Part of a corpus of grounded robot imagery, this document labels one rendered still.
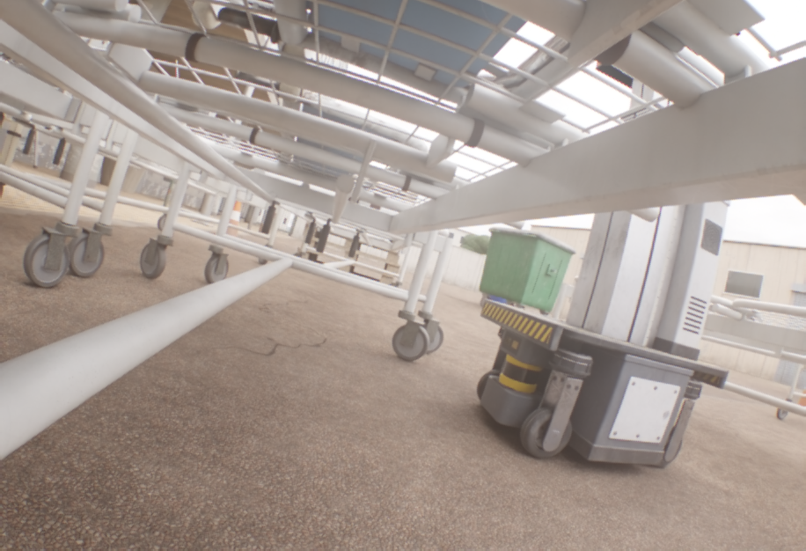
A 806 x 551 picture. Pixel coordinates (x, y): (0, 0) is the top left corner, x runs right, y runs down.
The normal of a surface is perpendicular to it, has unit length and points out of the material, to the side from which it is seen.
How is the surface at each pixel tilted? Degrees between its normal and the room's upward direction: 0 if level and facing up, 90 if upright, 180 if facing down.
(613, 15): 90
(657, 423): 90
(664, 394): 90
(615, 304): 90
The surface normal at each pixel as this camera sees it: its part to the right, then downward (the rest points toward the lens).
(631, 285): 0.14, 0.00
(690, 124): -0.94, -0.29
